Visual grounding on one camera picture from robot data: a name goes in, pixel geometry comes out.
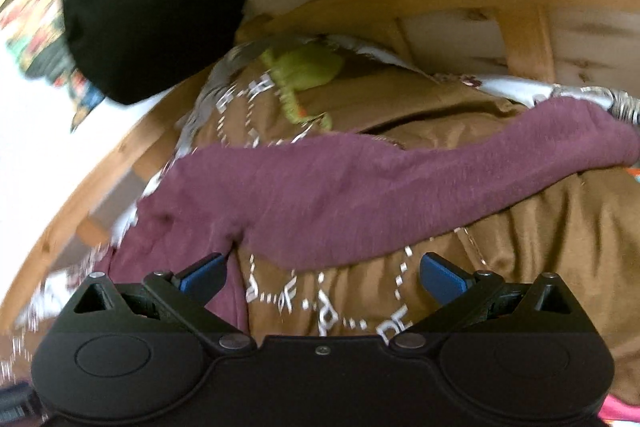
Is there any maroon knit garment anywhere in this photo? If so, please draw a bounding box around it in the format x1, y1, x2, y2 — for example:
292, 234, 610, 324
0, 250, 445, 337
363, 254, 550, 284
101, 98, 639, 337

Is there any white floral bedsheet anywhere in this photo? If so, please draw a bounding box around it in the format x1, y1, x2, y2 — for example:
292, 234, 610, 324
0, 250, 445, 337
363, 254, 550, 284
0, 33, 640, 383

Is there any brown PF patterned blanket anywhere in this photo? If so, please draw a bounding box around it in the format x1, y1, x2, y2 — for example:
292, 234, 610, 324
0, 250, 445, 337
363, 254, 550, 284
192, 56, 640, 408

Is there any lime green cloth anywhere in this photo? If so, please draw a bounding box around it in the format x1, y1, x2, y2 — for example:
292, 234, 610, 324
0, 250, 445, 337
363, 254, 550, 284
259, 41, 345, 131

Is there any wooden bed frame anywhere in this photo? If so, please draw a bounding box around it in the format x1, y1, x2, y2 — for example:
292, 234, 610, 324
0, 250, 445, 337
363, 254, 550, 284
1, 0, 639, 329

